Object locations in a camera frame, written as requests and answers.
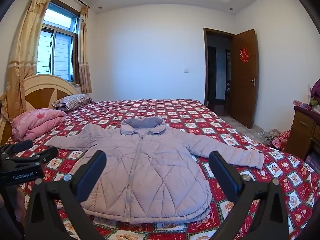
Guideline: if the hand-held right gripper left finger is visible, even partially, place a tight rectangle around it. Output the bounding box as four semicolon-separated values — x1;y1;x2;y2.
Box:
25;150;107;240

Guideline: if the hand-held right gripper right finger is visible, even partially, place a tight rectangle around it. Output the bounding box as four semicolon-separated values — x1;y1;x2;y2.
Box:
208;151;290;240

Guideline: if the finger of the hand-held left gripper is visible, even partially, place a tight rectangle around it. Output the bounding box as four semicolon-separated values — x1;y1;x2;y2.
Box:
0;139;34;157
7;147;59;165

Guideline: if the lilac quilted jacket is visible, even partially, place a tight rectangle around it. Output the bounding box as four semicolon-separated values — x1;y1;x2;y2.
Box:
46;116;265;224

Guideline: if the grey clothes pile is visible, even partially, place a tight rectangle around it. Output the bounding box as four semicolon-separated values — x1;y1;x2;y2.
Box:
262;129;282;145

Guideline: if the pink folded quilt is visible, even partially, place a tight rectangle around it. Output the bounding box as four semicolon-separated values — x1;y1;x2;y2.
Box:
12;108;67;142

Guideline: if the cream and wood headboard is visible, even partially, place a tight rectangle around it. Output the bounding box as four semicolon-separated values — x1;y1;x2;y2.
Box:
0;74;80;140

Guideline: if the striped pillow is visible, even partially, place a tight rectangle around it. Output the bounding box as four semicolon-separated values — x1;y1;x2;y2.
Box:
52;94;93;111

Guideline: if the red printed bed blanket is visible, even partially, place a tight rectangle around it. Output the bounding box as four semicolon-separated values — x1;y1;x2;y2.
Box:
5;99;320;240

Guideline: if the red patterned cloth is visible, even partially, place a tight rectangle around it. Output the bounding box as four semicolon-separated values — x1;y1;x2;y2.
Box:
272;130;292;152

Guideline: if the brown wooden door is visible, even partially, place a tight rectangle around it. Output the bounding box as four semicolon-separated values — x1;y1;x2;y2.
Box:
230;29;258;130

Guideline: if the wide beige floral curtain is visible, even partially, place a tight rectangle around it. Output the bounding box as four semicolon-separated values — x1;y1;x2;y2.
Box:
5;0;56;123

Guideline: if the wooden dresser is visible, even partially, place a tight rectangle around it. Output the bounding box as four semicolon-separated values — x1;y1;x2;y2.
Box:
285;106;320;160

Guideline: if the window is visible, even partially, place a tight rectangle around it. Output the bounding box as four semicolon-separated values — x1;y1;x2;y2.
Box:
36;2;80;83

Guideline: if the narrow beige floral curtain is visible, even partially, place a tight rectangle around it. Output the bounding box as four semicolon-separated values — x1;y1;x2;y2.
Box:
77;4;93;94

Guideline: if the pink box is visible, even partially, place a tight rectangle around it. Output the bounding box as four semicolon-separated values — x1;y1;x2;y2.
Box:
293;99;313;110

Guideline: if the red paper door decoration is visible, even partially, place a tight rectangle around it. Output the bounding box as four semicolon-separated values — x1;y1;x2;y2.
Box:
239;46;250;62

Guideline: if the purple cloth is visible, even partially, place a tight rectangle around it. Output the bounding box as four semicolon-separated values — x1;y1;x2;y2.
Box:
310;79;320;100

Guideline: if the dark wooden door frame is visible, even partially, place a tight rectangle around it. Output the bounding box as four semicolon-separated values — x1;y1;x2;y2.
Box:
203;27;235;117

